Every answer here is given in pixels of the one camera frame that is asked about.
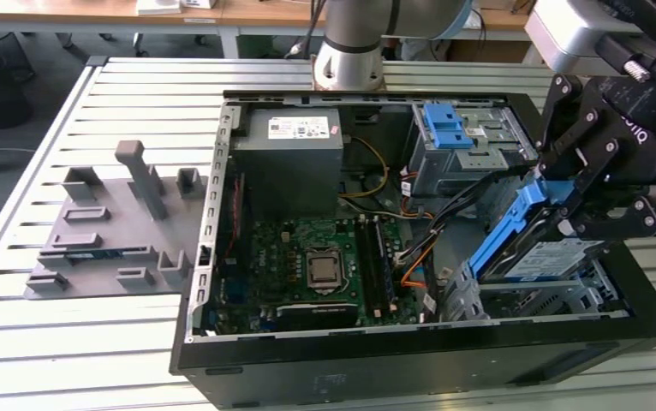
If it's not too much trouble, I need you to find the RAM stick with blue label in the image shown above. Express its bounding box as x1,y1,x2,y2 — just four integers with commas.
62,251,124,263

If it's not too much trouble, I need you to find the black PC case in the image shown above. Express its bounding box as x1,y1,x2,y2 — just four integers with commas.
169,89,656,408

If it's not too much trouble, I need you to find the metal disk bay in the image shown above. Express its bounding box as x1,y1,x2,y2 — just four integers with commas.
439,256,633,322

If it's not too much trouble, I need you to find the orange wire bundle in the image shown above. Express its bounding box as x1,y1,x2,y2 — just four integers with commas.
400,252,439,288

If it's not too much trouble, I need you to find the grey parts rack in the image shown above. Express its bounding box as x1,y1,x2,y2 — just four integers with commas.
22,140,213,303

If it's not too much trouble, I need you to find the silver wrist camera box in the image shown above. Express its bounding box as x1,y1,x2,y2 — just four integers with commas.
526,0,645,76

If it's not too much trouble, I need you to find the green motherboard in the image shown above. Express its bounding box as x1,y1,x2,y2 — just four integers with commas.
213,216,427,333

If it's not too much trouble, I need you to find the yellow wire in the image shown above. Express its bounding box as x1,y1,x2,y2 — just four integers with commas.
339,135,392,199

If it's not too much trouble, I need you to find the blue plastic drive latch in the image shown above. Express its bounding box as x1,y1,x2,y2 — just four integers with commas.
423,104,474,150

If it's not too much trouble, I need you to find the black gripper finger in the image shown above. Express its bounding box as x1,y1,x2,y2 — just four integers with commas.
536,74,621,202
556,183,656,241

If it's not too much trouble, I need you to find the metal optical drive cage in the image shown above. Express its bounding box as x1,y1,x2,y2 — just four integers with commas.
408,102,542,198

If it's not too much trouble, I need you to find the white box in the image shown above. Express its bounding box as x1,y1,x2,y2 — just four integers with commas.
137,0,185,16

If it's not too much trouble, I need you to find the wooden desk white frame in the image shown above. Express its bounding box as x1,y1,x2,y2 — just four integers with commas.
0,0,238,59
218,0,552,65

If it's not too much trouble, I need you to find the black graphics card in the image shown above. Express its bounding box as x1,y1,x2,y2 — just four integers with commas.
273,301,361,331

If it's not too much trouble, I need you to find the black cable bundle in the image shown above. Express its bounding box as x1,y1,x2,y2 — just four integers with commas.
396,164,535,266

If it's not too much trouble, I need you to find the silver CPU in socket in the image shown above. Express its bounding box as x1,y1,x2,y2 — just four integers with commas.
305,247,345,292

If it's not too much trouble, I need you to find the hard disk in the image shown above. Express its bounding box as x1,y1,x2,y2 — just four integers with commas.
468,178,621,283

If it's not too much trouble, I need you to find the black RAM slot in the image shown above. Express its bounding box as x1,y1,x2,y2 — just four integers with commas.
357,217,384,316

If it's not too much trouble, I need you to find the grey power supply unit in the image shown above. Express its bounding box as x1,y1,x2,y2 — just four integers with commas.
230,106,345,219

